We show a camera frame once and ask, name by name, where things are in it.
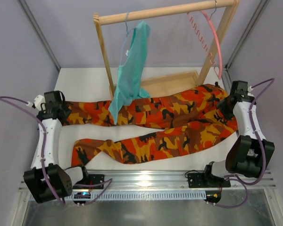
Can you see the aluminium rail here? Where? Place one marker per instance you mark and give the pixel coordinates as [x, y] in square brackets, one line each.
[141, 179]
[226, 79]

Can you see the blue wire hanger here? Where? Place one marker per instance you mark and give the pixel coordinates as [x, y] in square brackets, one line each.
[127, 32]

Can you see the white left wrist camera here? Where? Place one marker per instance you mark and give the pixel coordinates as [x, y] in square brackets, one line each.
[37, 103]

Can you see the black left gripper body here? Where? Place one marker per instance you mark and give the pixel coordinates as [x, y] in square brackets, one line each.
[64, 113]

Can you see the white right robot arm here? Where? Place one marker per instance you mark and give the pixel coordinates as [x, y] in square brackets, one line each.
[251, 153]

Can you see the aluminium front rail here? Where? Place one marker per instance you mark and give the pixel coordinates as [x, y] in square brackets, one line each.
[141, 179]

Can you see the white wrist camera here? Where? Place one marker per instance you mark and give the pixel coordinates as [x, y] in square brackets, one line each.
[249, 90]
[37, 103]

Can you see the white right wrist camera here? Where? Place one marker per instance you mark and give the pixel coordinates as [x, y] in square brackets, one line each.
[249, 90]

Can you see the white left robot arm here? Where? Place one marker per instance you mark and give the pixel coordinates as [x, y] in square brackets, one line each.
[46, 180]

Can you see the slotted cable duct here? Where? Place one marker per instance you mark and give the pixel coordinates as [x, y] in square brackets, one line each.
[147, 195]

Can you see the teal t-shirt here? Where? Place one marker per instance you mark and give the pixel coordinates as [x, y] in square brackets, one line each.
[132, 62]

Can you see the controller board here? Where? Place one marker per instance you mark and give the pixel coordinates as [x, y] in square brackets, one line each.
[213, 198]
[81, 197]

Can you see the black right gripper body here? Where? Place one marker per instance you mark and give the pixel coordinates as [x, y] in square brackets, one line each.
[225, 106]

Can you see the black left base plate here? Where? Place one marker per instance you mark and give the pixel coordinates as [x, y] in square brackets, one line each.
[95, 181]

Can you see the aluminium right side rail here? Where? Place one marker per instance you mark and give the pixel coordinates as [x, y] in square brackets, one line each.
[226, 79]

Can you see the left controller board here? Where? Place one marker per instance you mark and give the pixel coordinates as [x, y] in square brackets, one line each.
[81, 197]

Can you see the pink plastic hanger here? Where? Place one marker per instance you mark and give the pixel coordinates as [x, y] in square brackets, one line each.
[217, 67]

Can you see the wooden clothes rack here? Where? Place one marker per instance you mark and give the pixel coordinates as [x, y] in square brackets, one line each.
[165, 85]

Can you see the right controller board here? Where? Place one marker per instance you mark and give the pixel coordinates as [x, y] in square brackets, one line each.
[213, 198]

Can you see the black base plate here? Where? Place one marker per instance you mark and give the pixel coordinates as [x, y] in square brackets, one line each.
[95, 181]
[199, 180]

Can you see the orange camouflage trousers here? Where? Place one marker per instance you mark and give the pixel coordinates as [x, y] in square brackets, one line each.
[184, 123]

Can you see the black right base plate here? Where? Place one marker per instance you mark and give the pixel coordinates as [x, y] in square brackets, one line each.
[199, 180]

